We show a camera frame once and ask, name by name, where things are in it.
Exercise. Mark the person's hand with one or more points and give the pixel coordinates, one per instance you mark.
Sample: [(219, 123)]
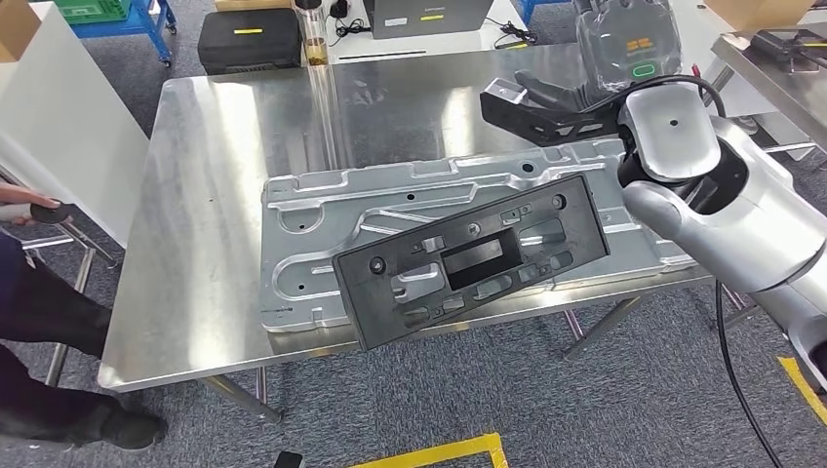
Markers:
[(22, 200)]

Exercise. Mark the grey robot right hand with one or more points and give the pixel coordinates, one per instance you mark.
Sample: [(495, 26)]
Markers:
[(627, 51)]

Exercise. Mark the small black handheld device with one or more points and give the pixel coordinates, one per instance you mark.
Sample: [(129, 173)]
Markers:
[(55, 213)]

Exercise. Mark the black plastic licence plate bracket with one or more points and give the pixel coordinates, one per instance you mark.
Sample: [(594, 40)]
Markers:
[(368, 303)]

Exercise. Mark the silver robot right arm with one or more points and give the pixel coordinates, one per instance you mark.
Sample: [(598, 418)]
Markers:
[(743, 219)]

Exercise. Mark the white partition panel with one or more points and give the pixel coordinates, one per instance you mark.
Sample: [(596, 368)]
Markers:
[(694, 39)]

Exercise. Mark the white panel board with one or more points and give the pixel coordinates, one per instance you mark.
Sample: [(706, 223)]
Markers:
[(64, 129)]

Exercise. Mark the person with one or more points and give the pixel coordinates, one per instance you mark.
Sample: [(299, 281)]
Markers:
[(746, 126), (45, 310)]

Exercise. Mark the cardboard box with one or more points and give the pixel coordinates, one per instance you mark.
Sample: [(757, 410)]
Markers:
[(756, 13), (16, 26)]

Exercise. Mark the black flat device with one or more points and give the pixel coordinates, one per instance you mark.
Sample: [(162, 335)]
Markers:
[(775, 45)]

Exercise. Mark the grey laptop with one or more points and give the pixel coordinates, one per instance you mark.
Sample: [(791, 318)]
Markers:
[(426, 26)]

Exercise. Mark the green plastic crate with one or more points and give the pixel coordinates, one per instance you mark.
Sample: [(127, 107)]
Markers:
[(90, 10)]

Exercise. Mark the white table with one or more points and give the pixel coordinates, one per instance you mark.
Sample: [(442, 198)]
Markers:
[(387, 48)]

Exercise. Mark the black hard case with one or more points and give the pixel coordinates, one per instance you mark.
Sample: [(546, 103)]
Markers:
[(249, 51)]

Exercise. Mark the stamped sheet metal panel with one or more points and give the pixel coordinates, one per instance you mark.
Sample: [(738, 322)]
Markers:
[(323, 194)]

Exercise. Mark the wooden box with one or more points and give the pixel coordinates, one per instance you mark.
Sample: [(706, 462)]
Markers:
[(252, 5)]

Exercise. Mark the clear bottle black cap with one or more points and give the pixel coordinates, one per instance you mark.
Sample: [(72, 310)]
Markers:
[(315, 51)]

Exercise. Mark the black robot left foot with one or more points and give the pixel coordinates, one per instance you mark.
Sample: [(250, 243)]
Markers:
[(289, 461)]

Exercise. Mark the yellow floor tape rectangle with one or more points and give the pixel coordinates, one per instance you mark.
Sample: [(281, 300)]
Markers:
[(801, 384)]

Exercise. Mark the metal stool frame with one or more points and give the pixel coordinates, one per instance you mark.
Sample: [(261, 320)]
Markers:
[(45, 242)]

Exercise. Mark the black right camera mount bracket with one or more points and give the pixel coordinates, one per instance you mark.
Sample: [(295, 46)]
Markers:
[(536, 126)]

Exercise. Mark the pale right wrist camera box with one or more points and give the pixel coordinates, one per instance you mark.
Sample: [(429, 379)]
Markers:
[(507, 90)]

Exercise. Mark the blue metal frame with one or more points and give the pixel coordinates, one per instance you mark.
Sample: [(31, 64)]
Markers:
[(116, 29)]

